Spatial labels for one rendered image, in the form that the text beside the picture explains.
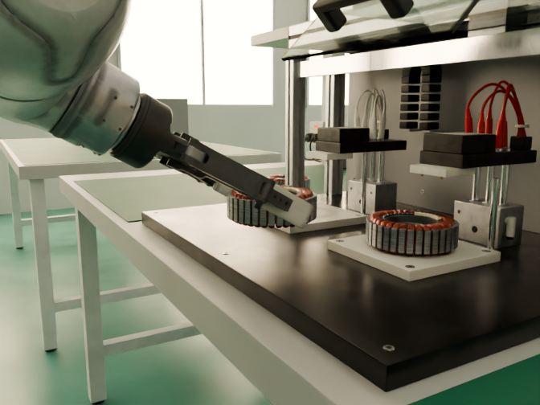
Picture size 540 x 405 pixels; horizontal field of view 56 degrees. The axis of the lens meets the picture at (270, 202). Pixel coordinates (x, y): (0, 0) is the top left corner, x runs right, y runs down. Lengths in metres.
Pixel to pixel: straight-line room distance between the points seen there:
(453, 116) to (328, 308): 0.54
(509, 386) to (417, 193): 0.61
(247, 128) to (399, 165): 4.84
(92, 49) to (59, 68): 0.03
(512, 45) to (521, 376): 0.39
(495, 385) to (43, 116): 0.44
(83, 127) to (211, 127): 5.13
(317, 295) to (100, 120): 0.27
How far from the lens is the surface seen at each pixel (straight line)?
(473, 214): 0.75
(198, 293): 0.59
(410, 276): 0.57
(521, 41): 0.68
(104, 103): 0.50
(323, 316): 0.47
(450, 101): 0.94
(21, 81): 0.37
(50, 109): 0.50
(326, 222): 0.78
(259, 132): 5.89
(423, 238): 0.61
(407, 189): 1.02
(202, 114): 5.59
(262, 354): 0.47
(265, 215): 0.58
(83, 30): 0.32
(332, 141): 0.85
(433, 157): 0.69
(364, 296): 0.52
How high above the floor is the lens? 0.95
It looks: 10 degrees down
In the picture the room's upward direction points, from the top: straight up
